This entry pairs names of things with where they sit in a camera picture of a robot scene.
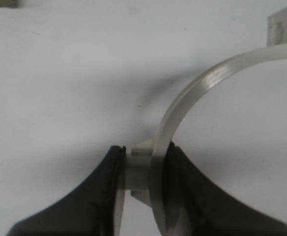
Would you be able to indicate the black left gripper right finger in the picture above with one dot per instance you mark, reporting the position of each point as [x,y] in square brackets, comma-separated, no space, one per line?
[195,206]

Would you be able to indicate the brass valve red handwheel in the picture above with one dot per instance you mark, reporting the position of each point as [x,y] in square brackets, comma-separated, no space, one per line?
[9,3]

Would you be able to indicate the white half pipe clamp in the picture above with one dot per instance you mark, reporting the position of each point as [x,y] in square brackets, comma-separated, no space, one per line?
[236,134]

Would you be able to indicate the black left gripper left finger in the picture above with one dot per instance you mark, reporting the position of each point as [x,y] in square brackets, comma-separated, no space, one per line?
[94,208]

